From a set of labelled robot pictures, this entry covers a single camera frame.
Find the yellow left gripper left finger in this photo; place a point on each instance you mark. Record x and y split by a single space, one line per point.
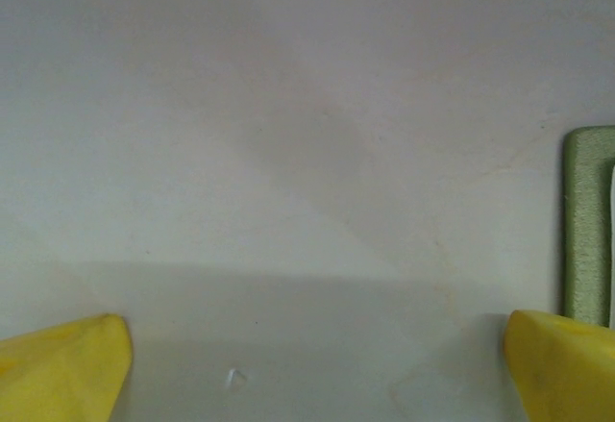
57 374

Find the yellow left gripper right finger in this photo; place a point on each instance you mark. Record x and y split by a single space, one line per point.
567 379

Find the green card holder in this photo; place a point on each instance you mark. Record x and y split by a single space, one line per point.
586 225

